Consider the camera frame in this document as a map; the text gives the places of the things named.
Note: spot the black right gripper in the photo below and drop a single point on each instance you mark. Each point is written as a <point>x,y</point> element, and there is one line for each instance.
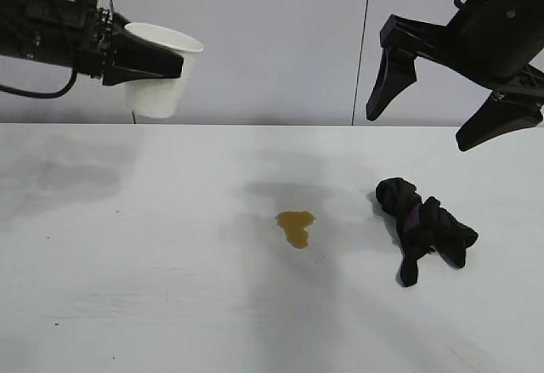
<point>501,20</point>

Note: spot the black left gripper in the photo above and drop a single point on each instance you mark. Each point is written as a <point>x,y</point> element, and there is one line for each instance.
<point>64,37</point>

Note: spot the white paper cup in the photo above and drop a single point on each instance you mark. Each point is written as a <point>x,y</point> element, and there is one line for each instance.
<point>157,99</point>

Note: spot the black cloth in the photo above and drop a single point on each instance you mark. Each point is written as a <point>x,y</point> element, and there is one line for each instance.
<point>421,224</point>

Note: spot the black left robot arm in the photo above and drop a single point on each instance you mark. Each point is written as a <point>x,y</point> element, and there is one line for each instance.
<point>13,29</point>

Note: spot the brown liquid spill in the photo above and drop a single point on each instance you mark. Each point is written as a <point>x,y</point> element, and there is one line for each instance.
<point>295,226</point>

